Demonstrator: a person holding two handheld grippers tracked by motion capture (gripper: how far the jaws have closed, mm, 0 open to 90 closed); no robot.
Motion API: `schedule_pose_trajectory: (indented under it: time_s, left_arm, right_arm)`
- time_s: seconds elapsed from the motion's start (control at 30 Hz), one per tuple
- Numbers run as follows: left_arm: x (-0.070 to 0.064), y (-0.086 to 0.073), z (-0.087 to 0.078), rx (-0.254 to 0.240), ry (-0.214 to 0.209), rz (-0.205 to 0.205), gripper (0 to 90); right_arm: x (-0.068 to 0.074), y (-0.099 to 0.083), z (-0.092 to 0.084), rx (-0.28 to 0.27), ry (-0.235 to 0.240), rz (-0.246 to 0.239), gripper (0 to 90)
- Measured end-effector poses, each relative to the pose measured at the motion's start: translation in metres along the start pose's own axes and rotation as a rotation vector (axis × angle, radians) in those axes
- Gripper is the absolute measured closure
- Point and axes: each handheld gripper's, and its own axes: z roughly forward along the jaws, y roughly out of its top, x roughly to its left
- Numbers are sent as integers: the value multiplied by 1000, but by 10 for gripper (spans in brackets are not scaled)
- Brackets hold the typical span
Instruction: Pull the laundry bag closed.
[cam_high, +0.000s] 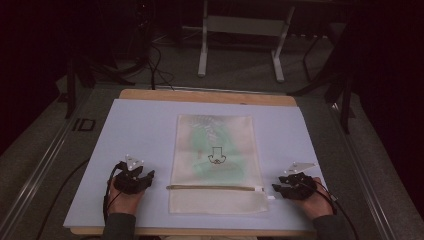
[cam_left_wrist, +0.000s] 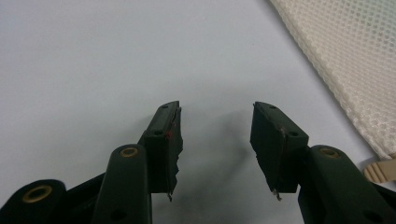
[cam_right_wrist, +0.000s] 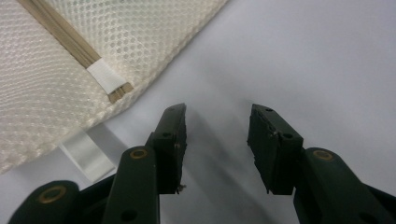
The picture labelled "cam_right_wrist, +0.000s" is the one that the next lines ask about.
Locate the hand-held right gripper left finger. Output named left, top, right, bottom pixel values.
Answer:
left=145, top=103, right=188, bottom=196

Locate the cream mesh laundry bag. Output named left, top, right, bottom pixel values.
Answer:
left=0, top=0, right=230, bottom=175

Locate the white satin bag label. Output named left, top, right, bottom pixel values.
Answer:
left=59, top=124, right=117, bottom=184

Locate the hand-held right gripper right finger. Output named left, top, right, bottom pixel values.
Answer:
left=247, top=104, right=304, bottom=196

